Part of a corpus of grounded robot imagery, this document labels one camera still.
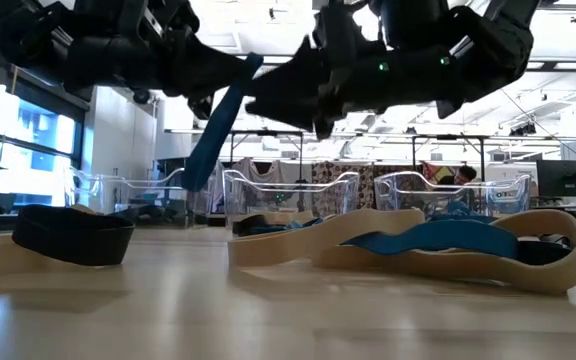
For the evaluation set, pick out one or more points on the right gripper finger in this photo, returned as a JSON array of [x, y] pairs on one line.
[[293, 95]]

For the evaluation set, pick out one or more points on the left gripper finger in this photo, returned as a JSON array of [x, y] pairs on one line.
[[208, 75], [202, 106]]

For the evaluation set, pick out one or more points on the large beige rubber band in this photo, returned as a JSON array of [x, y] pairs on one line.
[[278, 250], [558, 270]]

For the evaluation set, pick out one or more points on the small wide black rubber band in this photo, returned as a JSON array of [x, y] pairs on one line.
[[543, 254], [68, 245]]

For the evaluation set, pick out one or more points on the black ceiling spotlight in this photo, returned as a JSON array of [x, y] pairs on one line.
[[141, 97], [523, 130]]

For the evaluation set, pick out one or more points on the patterned brown quilt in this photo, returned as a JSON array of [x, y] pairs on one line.
[[328, 174]]

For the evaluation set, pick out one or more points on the colourful diamond quilt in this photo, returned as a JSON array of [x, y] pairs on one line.
[[430, 172]]

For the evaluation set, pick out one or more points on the clear plastic basket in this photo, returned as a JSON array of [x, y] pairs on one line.
[[98, 200], [318, 192], [508, 195]]

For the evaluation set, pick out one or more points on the large bright window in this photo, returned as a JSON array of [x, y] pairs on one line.
[[33, 130]]

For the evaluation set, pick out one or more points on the person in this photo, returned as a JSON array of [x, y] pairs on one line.
[[463, 174]]

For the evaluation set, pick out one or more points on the long ceiling light fixture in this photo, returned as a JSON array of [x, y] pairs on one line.
[[568, 65]]

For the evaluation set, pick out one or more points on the black computer monitor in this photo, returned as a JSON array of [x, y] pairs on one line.
[[565, 177]]

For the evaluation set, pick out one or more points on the black metal rack frame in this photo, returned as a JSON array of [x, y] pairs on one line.
[[448, 137], [268, 133]]

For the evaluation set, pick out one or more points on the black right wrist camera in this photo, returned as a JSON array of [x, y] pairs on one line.
[[408, 22]]

